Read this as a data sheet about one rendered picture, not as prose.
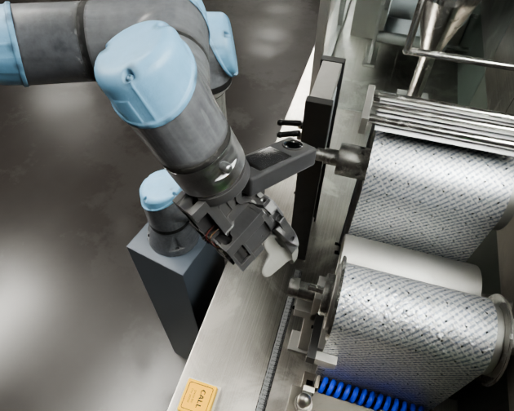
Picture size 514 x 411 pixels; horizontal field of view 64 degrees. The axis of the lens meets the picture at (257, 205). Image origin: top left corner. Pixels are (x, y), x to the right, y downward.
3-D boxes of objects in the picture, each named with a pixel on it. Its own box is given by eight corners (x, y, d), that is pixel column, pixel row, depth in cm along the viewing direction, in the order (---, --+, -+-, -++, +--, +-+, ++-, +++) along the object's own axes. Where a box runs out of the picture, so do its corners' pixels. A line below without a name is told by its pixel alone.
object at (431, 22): (370, 147, 145) (421, -24, 101) (411, 155, 143) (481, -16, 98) (365, 175, 137) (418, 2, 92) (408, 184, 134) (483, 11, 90)
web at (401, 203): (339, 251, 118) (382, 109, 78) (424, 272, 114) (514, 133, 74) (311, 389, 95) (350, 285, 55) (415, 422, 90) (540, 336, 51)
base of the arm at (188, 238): (138, 243, 120) (130, 223, 112) (168, 207, 128) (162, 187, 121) (180, 264, 116) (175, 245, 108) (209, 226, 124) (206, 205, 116)
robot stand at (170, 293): (174, 352, 190) (126, 246, 119) (198, 316, 201) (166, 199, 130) (210, 373, 184) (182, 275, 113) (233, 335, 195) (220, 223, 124)
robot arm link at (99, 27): (94, -25, 41) (73, 34, 35) (206, -29, 42) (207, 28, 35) (115, 46, 48) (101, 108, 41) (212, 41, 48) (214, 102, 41)
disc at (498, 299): (469, 315, 77) (507, 277, 66) (471, 316, 77) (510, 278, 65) (470, 396, 68) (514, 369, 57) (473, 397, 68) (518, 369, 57)
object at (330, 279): (316, 320, 68) (319, 307, 76) (328, 324, 68) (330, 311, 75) (327, 277, 68) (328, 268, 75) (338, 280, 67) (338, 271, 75)
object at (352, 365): (315, 371, 86) (327, 338, 71) (432, 406, 82) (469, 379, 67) (315, 373, 86) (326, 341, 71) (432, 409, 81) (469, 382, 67)
